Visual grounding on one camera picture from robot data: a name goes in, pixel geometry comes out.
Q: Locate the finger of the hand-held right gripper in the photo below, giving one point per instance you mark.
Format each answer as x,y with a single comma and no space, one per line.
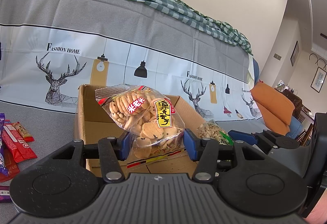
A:
242,137

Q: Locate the cardboard box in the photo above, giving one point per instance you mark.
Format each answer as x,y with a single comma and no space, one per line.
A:
86,111

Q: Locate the long red snack packet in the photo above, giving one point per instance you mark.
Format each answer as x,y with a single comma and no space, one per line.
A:
19,144

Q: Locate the dark wooden cabinet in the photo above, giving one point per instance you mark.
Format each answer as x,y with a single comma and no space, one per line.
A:
293,101

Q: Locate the deer print grey cloth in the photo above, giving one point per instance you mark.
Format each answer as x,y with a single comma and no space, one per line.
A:
153,35

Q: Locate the purple snack packet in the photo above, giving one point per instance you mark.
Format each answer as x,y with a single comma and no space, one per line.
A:
2,147

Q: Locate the person's right forearm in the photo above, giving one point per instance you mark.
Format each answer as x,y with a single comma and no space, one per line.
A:
319,211

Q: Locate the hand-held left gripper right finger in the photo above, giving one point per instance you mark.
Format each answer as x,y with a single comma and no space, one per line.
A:
190,146

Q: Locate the wall switch plate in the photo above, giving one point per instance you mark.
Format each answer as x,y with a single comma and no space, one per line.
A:
277,56

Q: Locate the orange cushion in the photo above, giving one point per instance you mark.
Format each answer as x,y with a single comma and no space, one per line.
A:
273,106

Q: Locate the small brown snack bar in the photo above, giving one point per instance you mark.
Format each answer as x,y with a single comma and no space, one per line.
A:
24,133

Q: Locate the clear bag of cookies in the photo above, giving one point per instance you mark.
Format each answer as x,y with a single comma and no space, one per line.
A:
143,116

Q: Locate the small dark framed picture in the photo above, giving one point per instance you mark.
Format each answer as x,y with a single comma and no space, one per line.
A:
294,53

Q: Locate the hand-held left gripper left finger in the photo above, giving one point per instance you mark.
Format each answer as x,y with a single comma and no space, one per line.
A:
125,146

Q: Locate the dark snack bar packet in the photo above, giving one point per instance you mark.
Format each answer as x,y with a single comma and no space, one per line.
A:
4,194

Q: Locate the wooden chair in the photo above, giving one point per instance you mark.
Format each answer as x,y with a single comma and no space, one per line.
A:
305,129

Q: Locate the green bag of nuts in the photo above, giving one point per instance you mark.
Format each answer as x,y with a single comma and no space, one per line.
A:
209,130

